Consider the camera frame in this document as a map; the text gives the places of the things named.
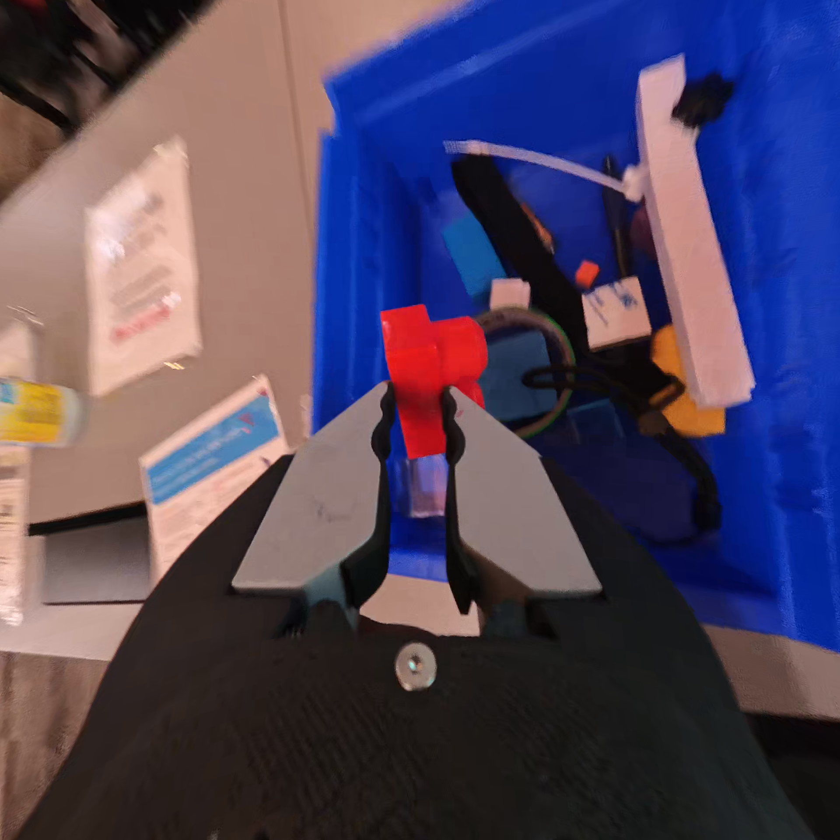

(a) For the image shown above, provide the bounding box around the orange marker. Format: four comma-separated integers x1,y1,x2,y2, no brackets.
521,203,555,253

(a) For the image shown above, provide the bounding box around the light blue foam block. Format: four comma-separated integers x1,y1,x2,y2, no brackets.
441,213,508,299

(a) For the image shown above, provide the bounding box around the black knob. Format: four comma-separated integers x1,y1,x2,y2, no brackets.
671,73,735,129

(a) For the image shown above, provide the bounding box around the white zip tie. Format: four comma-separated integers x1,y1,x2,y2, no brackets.
443,139,651,204

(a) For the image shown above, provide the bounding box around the blue and white leaflet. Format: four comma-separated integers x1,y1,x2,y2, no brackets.
139,374,293,578

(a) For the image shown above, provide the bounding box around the white foam strip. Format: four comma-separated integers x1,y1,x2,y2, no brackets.
635,54,757,409

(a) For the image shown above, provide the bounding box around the white adhesive pad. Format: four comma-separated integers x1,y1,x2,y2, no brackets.
581,276,652,352

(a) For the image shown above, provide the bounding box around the white labelled packet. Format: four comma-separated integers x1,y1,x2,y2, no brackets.
0,322,37,627

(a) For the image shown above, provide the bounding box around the yellow labelled tube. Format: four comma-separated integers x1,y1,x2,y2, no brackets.
0,377,89,447

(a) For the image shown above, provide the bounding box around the blue felt eraser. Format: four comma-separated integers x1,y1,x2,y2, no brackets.
482,331,552,421

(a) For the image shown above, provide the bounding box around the black pen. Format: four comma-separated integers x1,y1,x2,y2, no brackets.
600,154,634,277

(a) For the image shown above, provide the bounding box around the black webbing strap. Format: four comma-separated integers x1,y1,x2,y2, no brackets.
451,157,683,408

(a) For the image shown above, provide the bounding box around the blue plastic bin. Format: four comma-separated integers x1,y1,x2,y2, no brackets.
310,0,840,654

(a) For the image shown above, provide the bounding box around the bagged paper sheet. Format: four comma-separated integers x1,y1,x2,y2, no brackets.
84,136,203,398

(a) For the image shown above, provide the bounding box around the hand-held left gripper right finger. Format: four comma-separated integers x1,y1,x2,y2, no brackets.
441,386,603,616

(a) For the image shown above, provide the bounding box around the yellow toy brick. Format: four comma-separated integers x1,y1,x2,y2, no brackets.
650,325,728,437

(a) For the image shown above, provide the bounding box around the clear acrylic block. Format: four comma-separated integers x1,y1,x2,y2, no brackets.
390,456,450,519

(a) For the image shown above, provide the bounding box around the red toy brick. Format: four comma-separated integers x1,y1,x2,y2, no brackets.
379,305,490,460

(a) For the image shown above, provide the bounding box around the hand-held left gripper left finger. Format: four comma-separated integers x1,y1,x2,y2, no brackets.
231,382,396,611

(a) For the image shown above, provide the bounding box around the purple block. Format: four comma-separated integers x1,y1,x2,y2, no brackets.
630,206,657,260

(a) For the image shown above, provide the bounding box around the tape roll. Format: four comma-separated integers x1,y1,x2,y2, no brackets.
476,308,578,437

